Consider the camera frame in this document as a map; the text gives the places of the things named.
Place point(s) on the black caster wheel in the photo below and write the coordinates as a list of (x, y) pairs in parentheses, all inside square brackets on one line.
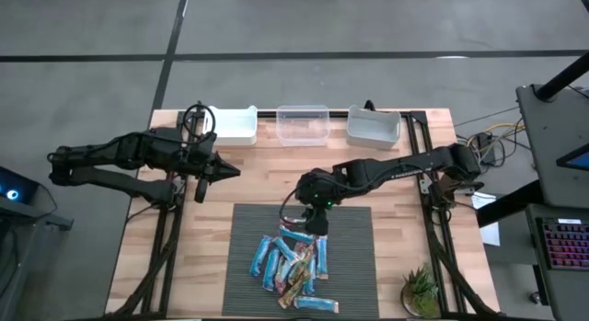
[(536, 298)]

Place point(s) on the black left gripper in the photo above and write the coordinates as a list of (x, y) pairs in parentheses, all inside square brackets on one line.
[(202, 162)]

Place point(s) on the white storage bin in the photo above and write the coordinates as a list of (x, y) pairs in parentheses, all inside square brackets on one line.
[(234, 125)]

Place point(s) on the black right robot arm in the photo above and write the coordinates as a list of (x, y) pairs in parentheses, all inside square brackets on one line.
[(405, 167)]

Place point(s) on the grey woven mat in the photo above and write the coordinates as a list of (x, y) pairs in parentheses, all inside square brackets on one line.
[(349, 266)]

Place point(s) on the tablet with blue screen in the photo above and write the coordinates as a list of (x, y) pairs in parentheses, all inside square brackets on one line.
[(577, 161)]

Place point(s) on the black power adapter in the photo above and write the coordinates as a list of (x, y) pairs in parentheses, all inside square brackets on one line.
[(484, 148)]

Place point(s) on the backlit computer keyboard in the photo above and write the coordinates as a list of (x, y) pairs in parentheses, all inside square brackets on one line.
[(568, 244)]

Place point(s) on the potted succulent plant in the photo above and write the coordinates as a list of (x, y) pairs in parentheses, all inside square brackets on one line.
[(419, 291)]

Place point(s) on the clear plastic storage bin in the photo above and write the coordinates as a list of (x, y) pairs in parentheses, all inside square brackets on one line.
[(303, 125)]

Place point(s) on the white paper sheet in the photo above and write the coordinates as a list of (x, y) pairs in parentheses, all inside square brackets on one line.
[(491, 233)]

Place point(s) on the dark grey operator desk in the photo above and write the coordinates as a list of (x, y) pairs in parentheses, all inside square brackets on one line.
[(552, 146)]

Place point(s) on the computer tower with blue light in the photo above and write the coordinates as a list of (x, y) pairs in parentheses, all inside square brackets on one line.
[(14, 187)]

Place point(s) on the black aluminium frame rail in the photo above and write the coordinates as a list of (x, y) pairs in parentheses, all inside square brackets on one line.
[(267, 114)]

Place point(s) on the black pole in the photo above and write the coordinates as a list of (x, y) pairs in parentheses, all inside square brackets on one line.
[(563, 76)]

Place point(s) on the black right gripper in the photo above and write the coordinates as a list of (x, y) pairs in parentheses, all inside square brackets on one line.
[(322, 187)]

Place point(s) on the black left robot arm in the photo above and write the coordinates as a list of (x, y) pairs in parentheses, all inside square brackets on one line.
[(115, 151)]

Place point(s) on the dark grey keyboard desk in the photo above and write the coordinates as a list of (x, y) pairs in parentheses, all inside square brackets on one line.
[(563, 298)]

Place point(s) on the red and blue granola bar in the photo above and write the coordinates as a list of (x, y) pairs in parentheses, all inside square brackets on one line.
[(281, 277)]

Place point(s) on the light blue orange-ended bar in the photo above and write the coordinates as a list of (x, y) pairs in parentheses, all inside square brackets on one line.
[(322, 256), (317, 304)]

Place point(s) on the black support bar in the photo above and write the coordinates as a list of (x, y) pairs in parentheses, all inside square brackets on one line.
[(506, 206)]

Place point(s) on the dark grey equipment cart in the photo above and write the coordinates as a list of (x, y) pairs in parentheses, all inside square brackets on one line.
[(50, 222)]

